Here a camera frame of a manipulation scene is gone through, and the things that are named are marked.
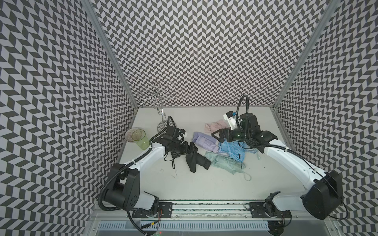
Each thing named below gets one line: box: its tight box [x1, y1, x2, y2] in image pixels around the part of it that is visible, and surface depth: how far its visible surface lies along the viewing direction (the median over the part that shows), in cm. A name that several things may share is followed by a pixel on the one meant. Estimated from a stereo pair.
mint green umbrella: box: [204, 151, 252, 182], surface depth 87 cm
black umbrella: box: [185, 151, 212, 174], surface depth 88 cm
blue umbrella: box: [216, 138, 257, 163], surface depth 91 cm
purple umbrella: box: [191, 131, 219, 153], surface depth 98 cm
